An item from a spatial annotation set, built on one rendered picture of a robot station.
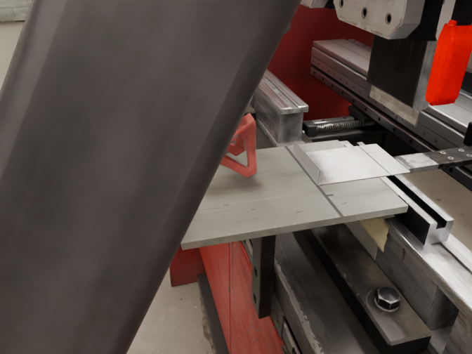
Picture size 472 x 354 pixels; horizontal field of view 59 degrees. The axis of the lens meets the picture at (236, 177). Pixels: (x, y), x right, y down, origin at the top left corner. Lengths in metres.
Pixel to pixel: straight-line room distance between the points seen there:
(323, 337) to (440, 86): 0.30
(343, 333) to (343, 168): 0.20
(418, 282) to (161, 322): 1.29
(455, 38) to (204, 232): 0.28
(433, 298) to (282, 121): 0.49
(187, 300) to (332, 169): 1.26
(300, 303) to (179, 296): 1.25
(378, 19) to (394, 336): 0.34
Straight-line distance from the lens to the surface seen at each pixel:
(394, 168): 0.59
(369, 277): 0.56
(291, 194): 0.51
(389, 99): 0.56
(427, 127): 0.88
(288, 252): 0.62
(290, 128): 0.88
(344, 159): 0.59
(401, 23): 0.47
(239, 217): 0.47
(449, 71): 0.36
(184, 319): 1.69
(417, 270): 0.52
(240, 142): 0.54
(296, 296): 0.56
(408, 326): 0.52
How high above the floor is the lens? 1.28
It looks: 31 degrees down
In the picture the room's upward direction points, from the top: straight up
